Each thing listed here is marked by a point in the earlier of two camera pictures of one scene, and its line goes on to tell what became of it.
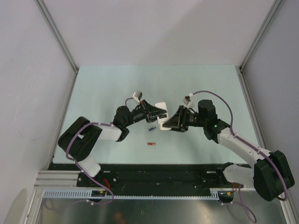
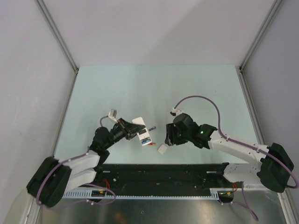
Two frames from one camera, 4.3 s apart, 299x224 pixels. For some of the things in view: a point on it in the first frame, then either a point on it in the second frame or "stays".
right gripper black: [178, 122] -> [171, 129]
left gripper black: [151, 112] -> [129, 129]
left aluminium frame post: [50, 21] stays
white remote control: [163, 118] -> [143, 134]
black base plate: [140, 180] stays
